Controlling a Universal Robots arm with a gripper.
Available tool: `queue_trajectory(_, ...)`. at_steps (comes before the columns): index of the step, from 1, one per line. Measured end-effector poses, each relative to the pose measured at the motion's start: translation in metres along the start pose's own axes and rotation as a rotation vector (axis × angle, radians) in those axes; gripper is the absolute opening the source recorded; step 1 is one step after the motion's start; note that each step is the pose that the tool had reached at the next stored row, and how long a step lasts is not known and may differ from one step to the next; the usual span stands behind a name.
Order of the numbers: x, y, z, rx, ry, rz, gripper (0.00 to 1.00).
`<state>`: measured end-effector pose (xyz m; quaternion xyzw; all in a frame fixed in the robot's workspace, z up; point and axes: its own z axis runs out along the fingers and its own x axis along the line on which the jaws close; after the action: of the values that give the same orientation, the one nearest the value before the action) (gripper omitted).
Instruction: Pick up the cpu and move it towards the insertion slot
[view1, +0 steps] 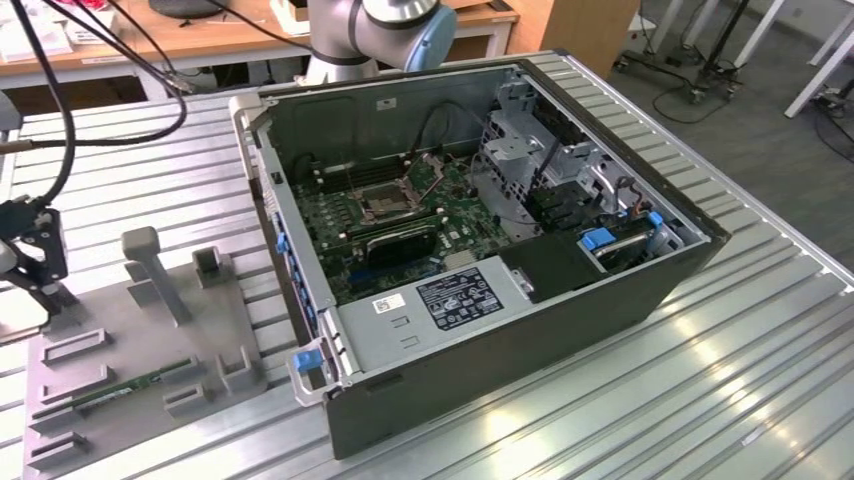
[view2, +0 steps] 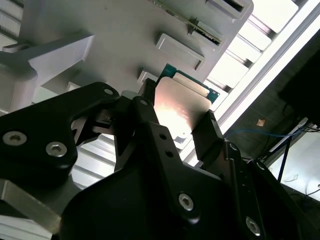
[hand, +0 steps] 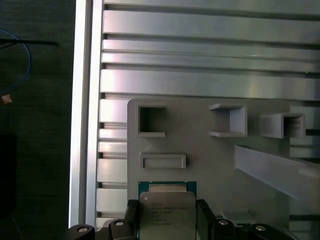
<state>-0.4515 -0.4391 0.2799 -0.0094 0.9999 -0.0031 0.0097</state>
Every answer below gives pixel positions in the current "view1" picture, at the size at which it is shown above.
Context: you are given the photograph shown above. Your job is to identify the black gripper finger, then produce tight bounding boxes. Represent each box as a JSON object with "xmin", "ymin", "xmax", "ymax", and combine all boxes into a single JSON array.
[{"xmin": 10, "ymin": 209, "xmax": 69, "ymax": 317}]

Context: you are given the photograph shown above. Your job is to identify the black RAM slot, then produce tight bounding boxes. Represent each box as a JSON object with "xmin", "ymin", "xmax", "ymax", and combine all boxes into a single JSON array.
[
  {"xmin": 319, "ymin": 160, "xmax": 409, "ymax": 182},
  {"xmin": 317, "ymin": 155, "xmax": 408, "ymax": 177}
]

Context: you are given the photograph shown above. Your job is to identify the CPU socket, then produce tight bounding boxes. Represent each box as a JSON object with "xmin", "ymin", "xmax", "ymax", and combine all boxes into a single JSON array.
[{"xmin": 356, "ymin": 182, "xmax": 432, "ymax": 226}]

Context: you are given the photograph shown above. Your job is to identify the grey parts rack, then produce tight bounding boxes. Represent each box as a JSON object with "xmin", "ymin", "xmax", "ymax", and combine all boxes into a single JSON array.
[{"xmin": 22, "ymin": 225, "xmax": 272, "ymax": 474}]

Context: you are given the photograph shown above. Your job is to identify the green RAM stick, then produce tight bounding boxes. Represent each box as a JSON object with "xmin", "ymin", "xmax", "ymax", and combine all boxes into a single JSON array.
[{"xmin": 69, "ymin": 359, "xmax": 192, "ymax": 414}]

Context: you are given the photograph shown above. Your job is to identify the white paper box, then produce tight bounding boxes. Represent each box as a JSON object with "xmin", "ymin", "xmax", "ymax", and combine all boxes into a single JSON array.
[{"xmin": 0, "ymin": 8, "xmax": 76, "ymax": 62}]

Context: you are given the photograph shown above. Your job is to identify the wooden desk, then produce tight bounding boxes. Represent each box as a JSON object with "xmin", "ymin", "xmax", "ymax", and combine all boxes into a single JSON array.
[{"xmin": 0, "ymin": 0, "xmax": 521, "ymax": 107}]

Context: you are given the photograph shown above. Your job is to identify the silver power supply box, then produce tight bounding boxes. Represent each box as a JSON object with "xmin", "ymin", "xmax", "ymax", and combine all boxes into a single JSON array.
[{"xmin": 332, "ymin": 257, "xmax": 535, "ymax": 374}]

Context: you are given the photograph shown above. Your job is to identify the black graphics card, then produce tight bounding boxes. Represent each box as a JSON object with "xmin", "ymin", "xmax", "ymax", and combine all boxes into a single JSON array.
[{"xmin": 317, "ymin": 219, "xmax": 441, "ymax": 271}]

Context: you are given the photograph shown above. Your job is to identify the black round desk device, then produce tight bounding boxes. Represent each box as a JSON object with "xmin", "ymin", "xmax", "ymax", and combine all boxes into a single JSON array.
[{"xmin": 146, "ymin": 0, "xmax": 225, "ymax": 19}]

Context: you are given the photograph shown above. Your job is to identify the metal socket cover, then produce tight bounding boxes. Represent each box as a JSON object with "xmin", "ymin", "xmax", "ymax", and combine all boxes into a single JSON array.
[{"xmin": 399, "ymin": 152, "xmax": 449, "ymax": 194}]

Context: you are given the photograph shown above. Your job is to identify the green motherboard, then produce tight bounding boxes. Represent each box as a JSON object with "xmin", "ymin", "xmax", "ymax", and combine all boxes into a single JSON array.
[{"xmin": 292, "ymin": 154, "xmax": 515, "ymax": 306}]

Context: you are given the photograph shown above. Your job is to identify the silver drive cage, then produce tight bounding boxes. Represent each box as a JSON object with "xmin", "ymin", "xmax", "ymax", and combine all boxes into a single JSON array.
[{"xmin": 477, "ymin": 109, "xmax": 556, "ymax": 227}]

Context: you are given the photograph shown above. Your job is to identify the black open PC case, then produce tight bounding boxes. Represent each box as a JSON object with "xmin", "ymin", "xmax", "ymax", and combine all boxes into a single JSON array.
[{"xmin": 228, "ymin": 49, "xmax": 732, "ymax": 461}]

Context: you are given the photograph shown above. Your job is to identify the hard disk in blue carrier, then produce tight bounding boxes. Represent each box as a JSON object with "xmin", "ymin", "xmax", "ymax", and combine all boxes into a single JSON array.
[{"xmin": 576, "ymin": 226, "xmax": 652, "ymax": 275}]

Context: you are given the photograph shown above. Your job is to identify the wooden cabinet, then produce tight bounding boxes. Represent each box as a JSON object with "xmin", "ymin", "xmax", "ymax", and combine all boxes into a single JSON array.
[{"xmin": 505, "ymin": 0, "xmax": 641, "ymax": 79}]

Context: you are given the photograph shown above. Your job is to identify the black wheeled stand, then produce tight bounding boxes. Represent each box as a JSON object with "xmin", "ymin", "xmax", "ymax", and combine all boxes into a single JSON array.
[{"xmin": 612, "ymin": 0, "xmax": 750, "ymax": 104}]

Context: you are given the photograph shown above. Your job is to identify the white table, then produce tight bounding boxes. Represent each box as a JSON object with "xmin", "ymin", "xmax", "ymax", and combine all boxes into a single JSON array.
[
  {"xmin": 639, "ymin": 0, "xmax": 786, "ymax": 69},
  {"xmin": 783, "ymin": 0, "xmax": 854, "ymax": 119}
]

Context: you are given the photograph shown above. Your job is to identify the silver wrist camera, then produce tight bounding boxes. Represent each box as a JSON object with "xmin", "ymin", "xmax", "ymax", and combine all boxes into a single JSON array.
[{"xmin": 0, "ymin": 239, "xmax": 20, "ymax": 282}]

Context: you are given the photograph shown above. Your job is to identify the thick black camera cable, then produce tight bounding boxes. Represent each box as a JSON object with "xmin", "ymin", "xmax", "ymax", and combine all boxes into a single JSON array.
[{"xmin": 0, "ymin": 0, "xmax": 78, "ymax": 227}]

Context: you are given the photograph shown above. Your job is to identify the thin black cable tan plug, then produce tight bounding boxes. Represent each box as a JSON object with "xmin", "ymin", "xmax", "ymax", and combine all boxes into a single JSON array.
[{"xmin": 0, "ymin": 0, "xmax": 198, "ymax": 153}]

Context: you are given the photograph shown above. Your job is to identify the black desk cable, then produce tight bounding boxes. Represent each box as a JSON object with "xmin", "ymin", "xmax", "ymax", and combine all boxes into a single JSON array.
[{"xmin": 228, "ymin": 0, "xmax": 316, "ymax": 52}]

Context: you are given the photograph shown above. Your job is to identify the black looped internal cable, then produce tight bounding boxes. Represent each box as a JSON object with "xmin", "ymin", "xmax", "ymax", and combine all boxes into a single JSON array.
[{"xmin": 408, "ymin": 99, "xmax": 483, "ymax": 152}]

